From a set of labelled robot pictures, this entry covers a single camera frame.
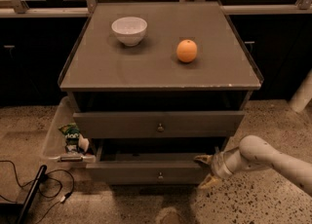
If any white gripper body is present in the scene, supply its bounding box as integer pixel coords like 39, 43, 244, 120
211, 152, 233, 179

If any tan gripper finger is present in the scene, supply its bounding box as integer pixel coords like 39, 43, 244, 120
194, 155, 213, 167
198, 173, 221, 189

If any grey drawer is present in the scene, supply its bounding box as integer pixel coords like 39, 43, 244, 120
87, 137, 223, 185
73, 111, 244, 138

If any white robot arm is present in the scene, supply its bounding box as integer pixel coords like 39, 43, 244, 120
194, 135, 312, 196

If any grey drawer cabinet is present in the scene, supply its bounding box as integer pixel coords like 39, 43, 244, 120
58, 1, 265, 187

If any grey top drawer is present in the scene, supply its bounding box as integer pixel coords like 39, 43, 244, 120
73, 111, 244, 138

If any white pole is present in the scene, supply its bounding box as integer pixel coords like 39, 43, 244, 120
289, 69, 312, 113

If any orange fruit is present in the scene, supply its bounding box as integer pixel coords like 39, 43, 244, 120
176, 40, 198, 63

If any green snack bag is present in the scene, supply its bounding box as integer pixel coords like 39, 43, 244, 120
58, 123, 80, 153

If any white ceramic bowl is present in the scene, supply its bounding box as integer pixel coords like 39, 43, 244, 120
111, 17, 147, 47

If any clear plastic bin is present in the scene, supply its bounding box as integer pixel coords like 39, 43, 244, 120
41, 96, 96, 168

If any black bar on floor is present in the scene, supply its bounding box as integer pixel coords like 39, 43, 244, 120
15, 165, 47, 224

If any black cable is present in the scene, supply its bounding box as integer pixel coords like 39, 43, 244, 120
0, 159, 76, 224

